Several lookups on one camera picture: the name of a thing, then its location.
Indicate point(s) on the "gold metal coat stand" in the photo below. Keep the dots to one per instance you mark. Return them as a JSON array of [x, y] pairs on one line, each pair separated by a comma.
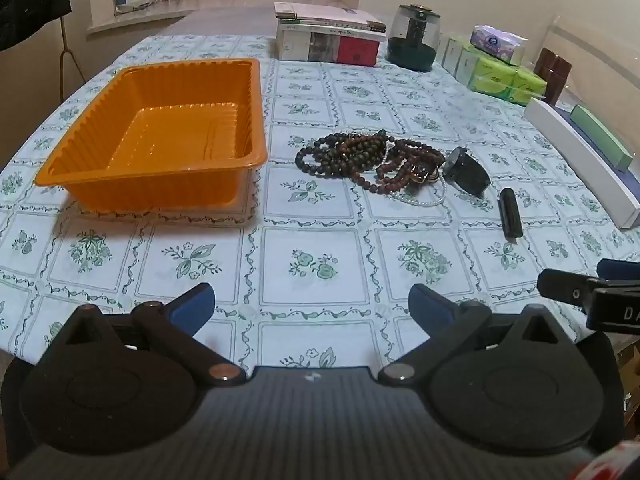
[[64, 55]]

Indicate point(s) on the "purple tissue pack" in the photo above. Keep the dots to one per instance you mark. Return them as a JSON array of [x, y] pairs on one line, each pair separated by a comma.
[[497, 44]]

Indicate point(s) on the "red patterned clothing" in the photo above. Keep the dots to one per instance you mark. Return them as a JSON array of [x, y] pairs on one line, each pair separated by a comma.
[[610, 467]]

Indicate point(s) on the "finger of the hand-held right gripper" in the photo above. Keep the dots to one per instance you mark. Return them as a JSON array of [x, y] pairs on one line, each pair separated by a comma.
[[565, 285], [620, 270]]

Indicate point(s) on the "orange plastic tray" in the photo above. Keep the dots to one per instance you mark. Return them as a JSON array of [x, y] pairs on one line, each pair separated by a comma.
[[150, 125]]

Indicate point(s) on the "long white box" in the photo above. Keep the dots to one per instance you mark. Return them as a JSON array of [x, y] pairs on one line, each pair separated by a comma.
[[575, 155]]

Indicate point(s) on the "pale pink book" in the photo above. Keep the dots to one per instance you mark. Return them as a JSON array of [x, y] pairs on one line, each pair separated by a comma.
[[310, 9]]

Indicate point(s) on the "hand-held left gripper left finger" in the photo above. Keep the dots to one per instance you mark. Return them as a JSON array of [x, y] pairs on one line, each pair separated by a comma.
[[192, 305]]

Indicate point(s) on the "large black wristwatch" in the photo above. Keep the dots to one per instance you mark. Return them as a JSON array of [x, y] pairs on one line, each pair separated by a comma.
[[467, 172]]

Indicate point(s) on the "green tissue pack bundle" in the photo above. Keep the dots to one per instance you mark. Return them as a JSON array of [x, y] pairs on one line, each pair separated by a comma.
[[495, 77]]

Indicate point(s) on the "long green box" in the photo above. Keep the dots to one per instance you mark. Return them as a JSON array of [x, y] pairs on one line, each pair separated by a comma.
[[600, 135]]

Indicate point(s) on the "dark blue flat box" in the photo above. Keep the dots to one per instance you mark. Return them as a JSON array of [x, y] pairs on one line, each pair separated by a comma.
[[567, 112]]

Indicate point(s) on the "stack of books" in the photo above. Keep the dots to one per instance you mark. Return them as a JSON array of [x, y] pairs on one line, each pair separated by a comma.
[[325, 47]]

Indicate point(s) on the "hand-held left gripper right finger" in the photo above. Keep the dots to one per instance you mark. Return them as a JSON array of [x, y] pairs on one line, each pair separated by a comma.
[[430, 306]]

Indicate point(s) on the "black puffer jacket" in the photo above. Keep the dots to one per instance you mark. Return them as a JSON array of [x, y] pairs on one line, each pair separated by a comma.
[[27, 0]]

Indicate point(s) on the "brown wooden box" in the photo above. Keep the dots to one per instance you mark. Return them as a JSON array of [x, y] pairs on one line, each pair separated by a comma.
[[552, 75]]

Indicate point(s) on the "green glass jar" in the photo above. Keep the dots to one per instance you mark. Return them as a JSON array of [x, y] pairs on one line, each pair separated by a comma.
[[412, 40]]

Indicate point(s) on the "thin white book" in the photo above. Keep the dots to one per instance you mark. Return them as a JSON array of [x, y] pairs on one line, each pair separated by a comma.
[[360, 24]]

